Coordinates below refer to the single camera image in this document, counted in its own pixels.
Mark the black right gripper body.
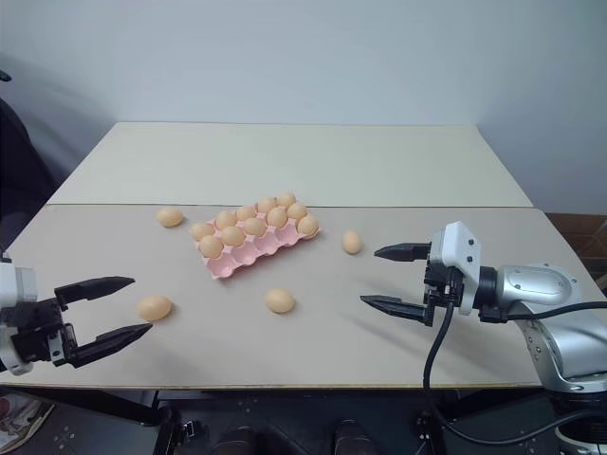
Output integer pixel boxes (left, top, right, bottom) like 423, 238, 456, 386
422, 254, 465, 329

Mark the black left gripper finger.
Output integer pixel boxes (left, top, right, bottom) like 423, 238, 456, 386
53, 276, 137, 313
69, 323, 155, 371

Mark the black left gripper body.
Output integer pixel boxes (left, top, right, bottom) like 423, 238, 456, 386
9, 297, 80, 369

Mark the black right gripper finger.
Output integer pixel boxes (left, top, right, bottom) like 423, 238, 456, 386
373, 242, 433, 264
359, 294, 434, 327

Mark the pink egg tray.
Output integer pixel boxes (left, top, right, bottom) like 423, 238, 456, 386
191, 191, 325, 282

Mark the red and white bag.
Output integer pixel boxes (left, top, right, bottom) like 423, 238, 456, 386
0, 391, 56, 447

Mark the dark rounded shape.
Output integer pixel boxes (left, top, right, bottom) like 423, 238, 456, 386
221, 425, 258, 455
333, 418, 372, 455

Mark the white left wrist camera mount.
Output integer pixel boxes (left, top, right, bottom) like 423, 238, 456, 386
0, 258, 39, 376

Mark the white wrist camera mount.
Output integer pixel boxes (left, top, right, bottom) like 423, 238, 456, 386
0, 258, 39, 376
429, 220, 485, 317

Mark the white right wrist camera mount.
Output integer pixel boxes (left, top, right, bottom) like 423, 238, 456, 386
429, 220, 485, 317

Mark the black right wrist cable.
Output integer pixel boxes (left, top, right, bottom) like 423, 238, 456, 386
420, 300, 607, 449

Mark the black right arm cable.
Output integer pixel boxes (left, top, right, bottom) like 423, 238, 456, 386
483, 300, 607, 327

